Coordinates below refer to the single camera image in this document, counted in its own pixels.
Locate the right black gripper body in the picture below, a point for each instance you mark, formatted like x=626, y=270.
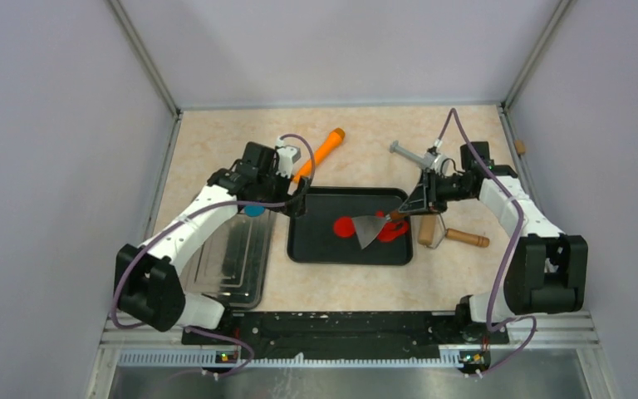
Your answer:
x=439, y=189

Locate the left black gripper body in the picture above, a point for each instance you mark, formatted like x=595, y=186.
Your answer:
x=274, y=189

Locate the wooden rolling pin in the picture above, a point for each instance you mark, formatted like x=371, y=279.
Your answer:
x=433, y=231

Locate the red dough piece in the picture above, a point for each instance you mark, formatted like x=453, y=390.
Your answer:
x=392, y=231

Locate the black baking tray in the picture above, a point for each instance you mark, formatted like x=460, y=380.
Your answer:
x=311, y=238

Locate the metal scraper wooden handle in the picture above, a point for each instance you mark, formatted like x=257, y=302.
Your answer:
x=368, y=227

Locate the round red dough wrapper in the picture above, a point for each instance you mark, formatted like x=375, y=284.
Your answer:
x=344, y=228

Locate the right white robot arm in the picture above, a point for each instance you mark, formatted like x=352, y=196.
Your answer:
x=543, y=269

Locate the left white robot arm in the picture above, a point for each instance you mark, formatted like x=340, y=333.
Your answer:
x=148, y=276

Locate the blue dough piece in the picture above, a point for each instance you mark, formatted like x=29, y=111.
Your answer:
x=254, y=210

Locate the grey dumbbell tool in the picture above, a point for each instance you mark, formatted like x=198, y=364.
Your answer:
x=424, y=161

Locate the orange toy carrot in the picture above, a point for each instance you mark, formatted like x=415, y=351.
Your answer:
x=331, y=143

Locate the silver metal tray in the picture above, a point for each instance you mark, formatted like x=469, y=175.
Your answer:
x=231, y=265

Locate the small wooden block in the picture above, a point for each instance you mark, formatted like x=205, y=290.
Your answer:
x=519, y=146

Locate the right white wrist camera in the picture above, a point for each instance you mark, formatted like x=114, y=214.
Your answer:
x=438, y=161

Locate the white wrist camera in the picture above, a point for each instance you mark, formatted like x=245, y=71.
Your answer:
x=438, y=161
x=287, y=156

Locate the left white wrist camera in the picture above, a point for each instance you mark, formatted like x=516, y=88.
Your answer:
x=287, y=156

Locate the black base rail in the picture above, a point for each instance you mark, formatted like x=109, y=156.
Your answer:
x=354, y=335

